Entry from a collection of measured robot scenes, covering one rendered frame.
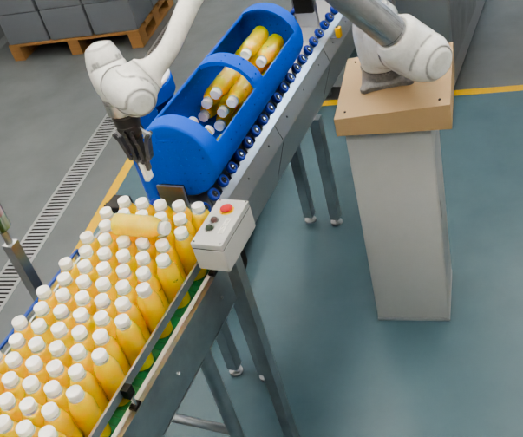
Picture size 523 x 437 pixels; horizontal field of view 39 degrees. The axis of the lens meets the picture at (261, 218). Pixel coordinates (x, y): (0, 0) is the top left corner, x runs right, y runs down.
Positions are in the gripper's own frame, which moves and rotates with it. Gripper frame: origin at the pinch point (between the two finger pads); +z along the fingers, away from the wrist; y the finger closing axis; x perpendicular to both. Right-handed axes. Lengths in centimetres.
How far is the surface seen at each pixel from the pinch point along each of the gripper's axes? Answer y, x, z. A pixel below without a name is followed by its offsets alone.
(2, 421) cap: -1, 82, 13
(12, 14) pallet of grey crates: 320, -291, 78
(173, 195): 2.7, -11.1, 18.9
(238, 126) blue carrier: -11.1, -40.0, 10.7
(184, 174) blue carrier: 1.6, -19.1, 16.3
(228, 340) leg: 8, -19, 99
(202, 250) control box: -24.2, 18.3, 13.1
